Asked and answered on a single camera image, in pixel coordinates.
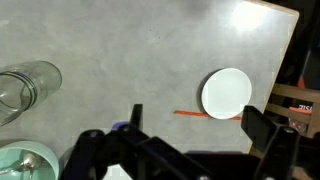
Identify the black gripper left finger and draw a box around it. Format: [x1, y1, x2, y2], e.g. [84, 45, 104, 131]
[59, 104, 187, 180]

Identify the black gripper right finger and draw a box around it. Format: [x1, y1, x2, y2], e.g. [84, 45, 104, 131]
[241, 105, 299, 180]

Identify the lime green bowl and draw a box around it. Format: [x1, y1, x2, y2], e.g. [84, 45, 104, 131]
[0, 141, 59, 180]

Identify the metal spoon in bowl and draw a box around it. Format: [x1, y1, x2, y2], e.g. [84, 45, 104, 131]
[0, 152, 41, 180]

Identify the orange straw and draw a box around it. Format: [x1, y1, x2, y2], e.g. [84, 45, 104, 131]
[174, 110, 242, 120]

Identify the white plate near straw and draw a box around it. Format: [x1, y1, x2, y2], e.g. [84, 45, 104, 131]
[201, 68, 252, 119]

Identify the clear glass jar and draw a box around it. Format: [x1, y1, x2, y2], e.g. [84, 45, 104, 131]
[0, 61, 62, 126]

